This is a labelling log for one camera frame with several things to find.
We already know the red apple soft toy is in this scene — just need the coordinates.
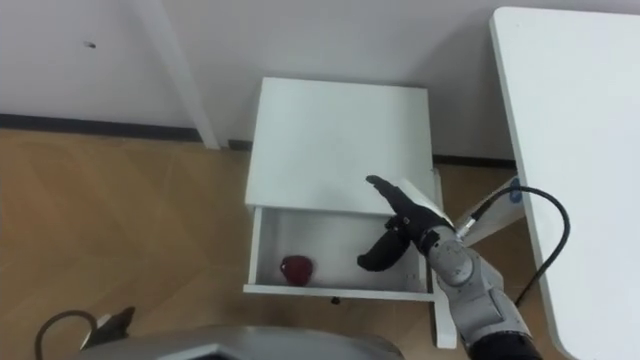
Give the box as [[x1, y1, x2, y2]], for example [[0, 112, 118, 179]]
[[279, 254, 315, 288]]

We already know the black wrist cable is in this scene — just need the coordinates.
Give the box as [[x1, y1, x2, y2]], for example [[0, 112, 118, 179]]
[[34, 309, 99, 360], [455, 185, 572, 309]]

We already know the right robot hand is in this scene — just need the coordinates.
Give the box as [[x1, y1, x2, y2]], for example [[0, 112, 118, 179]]
[[356, 174, 456, 273]]

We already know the robot body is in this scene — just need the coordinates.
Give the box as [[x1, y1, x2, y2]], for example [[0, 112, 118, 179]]
[[73, 325, 407, 360]]

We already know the white desk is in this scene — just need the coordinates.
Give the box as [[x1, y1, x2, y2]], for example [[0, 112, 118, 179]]
[[459, 6, 640, 360]]

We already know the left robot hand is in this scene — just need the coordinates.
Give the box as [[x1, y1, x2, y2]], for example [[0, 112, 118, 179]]
[[79, 305, 137, 351]]

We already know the open white drawer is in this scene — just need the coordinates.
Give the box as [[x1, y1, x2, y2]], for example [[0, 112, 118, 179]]
[[242, 206, 436, 306]]

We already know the white bedside cabinet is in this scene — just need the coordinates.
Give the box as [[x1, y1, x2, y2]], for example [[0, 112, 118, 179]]
[[244, 76, 459, 350]]

